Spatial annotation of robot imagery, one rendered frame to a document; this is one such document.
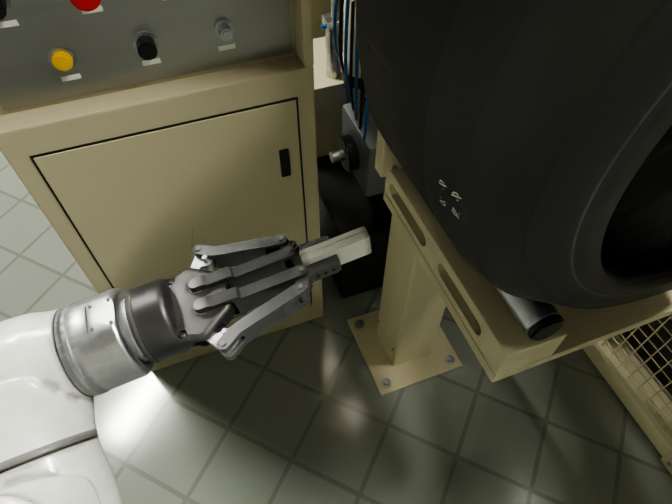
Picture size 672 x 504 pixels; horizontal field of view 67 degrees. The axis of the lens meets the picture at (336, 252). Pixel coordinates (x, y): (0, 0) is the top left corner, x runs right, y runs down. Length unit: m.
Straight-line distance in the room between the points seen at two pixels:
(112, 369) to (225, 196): 0.67
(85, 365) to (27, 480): 0.10
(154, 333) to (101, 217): 0.65
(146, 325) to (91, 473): 0.13
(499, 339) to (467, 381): 0.94
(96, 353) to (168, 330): 0.06
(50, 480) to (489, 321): 0.49
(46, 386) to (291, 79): 0.68
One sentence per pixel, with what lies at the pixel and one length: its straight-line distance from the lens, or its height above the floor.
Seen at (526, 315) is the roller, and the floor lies 0.91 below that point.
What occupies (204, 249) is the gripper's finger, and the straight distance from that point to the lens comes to 0.53.
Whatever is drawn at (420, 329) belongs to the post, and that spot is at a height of 0.20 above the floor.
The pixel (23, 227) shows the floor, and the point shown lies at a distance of 2.20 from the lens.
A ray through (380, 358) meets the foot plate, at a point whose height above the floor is 0.01.
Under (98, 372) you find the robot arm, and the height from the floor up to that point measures 1.01.
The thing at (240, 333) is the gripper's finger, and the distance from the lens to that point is 0.47.
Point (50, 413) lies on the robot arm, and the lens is 0.51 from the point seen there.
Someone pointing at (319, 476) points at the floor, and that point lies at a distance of 1.47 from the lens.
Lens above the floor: 1.42
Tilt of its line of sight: 52 degrees down
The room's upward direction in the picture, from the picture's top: straight up
